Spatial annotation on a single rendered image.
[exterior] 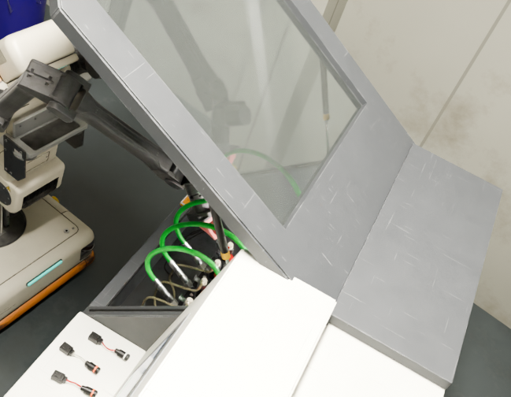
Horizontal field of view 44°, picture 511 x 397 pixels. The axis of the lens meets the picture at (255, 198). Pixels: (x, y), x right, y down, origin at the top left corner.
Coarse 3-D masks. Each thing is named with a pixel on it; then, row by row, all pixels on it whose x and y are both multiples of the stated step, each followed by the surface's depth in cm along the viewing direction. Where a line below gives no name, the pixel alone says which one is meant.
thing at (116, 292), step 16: (176, 208) 213; (192, 208) 219; (144, 256) 196; (160, 256) 211; (128, 272) 191; (144, 272) 202; (112, 288) 185; (128, 288) 195; (96, 304) 180; (112, 304) 186
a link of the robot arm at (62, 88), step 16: (32, 64) 151; (16, 80) 159; (32, 80) 150; (48, 80) 152; (64, 80) 152; (0, 96) 171; (16, 96) 160; (32, 96) 156; (48, 96) 150; (64, 96) 151; (0, 112) 174; (0, 128) 180
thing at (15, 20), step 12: (0, 0) 355; (12, 0) 356; (24, 0) 359; (36, 0) 363; (0, 12) 361; (12, 12) 362; (24, 12) 365; (36, 12) 371; (0, 24) 368; (12, 24) 368; (24, 24) 372; (0, 36) 375
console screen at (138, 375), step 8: (184, 320) 126; (176, 328) 127; (168, 336) 129; (160, 344) 137; (152, 352) 141; (160, 352) 121; (144, 360) 146; (152, 360) 123; (144, 368) 127; (136, 376) 131; (144, 376) 116; (128, 384) 133; (136, 384) 117; (120, 392) 138; (128, 392) 118
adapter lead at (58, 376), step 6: (54, 372) 159; (60, 372) 159; (54, 378) 158; (60, 378) 158; (66, 378) 159; (72, 384) 159; (78, 384) 160; (84, 390) 158; (90, 390) 158; (96, 390) 159
